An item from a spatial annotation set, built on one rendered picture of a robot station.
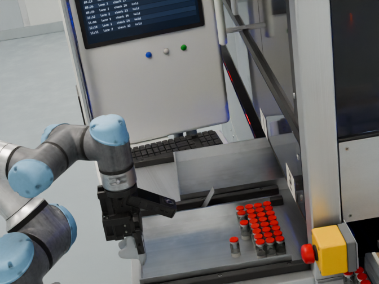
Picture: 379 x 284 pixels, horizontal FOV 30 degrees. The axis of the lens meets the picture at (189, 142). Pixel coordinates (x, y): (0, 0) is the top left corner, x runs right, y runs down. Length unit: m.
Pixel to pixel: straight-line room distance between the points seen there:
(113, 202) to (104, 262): 1.79
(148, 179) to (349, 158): 0.78
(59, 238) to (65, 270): 1.64
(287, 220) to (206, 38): 0.83
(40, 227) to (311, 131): 0.68
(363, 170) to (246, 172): 0.61
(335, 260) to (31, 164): 0.62
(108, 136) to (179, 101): 1.01
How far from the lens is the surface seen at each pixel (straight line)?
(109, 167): 1.47
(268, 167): 2.02
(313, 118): 1.38
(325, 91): 1.36
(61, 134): 1.49
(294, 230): 1.74
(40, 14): 7.06
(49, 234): 1.68
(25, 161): 1.41
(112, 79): 2.36
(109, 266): 3.28
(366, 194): 1.49
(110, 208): 1.54
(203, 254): 1.69
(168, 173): 2.06
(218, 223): 1.79
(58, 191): 4.00
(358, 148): 1.43
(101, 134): 1.44
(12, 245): 1.62
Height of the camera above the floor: 1.84
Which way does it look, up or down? 26 degrees down
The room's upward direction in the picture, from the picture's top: 9 degrees counter-clockwise
